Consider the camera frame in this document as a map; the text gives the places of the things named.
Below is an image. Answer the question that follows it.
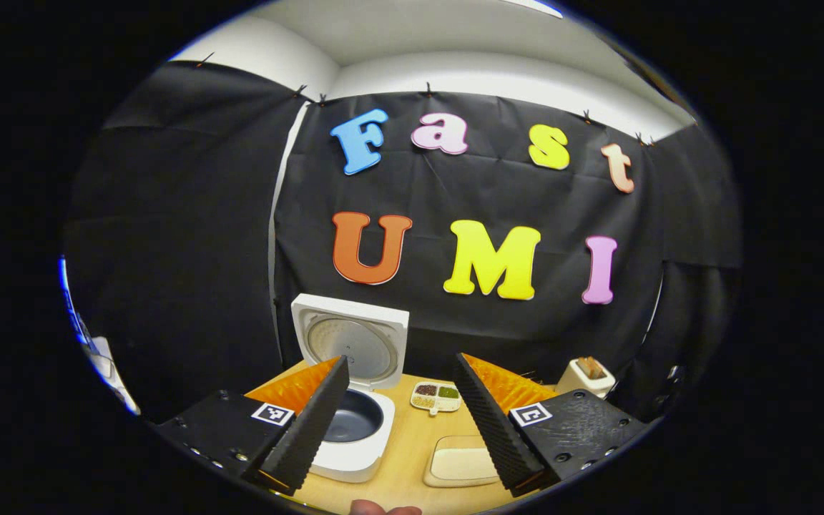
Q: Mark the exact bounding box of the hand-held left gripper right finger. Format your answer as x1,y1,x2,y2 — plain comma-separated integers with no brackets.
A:
453,352,650,498

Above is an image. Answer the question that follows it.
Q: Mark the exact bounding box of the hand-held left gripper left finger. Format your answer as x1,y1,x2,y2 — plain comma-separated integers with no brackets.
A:
154,355,350,496

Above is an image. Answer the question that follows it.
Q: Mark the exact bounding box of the clear tray of rice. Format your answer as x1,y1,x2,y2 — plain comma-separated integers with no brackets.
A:
423,435,502,489

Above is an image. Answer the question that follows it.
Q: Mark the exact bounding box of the white rice cooker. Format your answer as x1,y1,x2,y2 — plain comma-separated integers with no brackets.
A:
290,293,411,484

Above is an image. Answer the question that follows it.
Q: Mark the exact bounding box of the white divided grain dish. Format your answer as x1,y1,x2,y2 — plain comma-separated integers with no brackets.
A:
411,382,463,417

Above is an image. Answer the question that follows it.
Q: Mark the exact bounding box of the white toaster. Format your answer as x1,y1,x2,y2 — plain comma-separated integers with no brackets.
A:
555,356,617,399

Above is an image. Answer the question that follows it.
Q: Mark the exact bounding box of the black backdrop cloth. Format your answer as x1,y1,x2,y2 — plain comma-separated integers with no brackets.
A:
62,61,742,423

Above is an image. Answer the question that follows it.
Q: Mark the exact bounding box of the computer monitor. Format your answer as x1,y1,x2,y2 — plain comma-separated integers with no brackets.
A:
58,256,98,351

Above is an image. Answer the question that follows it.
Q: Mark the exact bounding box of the ceiling light panel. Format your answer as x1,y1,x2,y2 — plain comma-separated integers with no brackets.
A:
505,0,564,19

